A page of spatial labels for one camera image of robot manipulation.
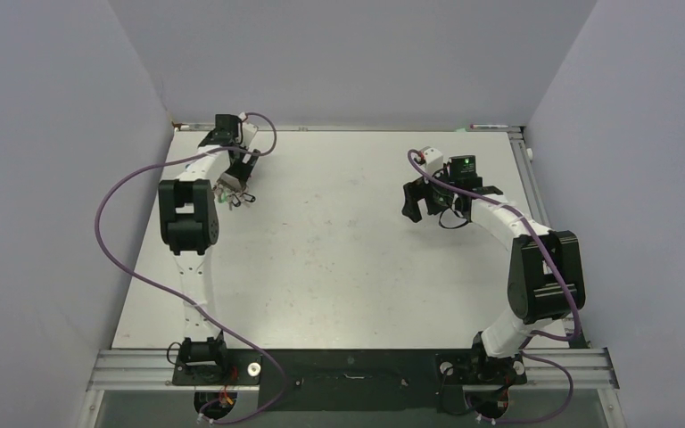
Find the aluminium back rail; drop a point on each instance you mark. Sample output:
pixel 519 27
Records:
pixel 392 128

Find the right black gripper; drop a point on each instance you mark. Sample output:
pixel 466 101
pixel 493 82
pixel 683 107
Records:
pixel 415 192

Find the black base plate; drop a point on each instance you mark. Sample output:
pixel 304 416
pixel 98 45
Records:
pixel 450 381

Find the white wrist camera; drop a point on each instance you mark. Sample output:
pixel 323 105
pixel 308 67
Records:
pixel 248 132
pixel 430 160

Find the black key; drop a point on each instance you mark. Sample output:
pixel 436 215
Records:
pixel 237 200

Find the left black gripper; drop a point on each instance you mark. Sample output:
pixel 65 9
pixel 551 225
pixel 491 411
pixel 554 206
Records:
pixel 242 171

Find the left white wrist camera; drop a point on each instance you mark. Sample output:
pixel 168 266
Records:
pixel 248 132

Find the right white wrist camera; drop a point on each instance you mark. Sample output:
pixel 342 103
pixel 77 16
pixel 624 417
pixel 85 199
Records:
pixel 430 160

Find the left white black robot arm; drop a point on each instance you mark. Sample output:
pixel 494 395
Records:
pixel 189 224

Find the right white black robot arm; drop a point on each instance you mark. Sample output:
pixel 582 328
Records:
pixel 545 286

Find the grey red keyring holder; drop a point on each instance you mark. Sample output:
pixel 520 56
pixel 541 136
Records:
pixel 220 189

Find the aluminium front rail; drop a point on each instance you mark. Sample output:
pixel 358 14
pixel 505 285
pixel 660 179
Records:
pixel 148 370

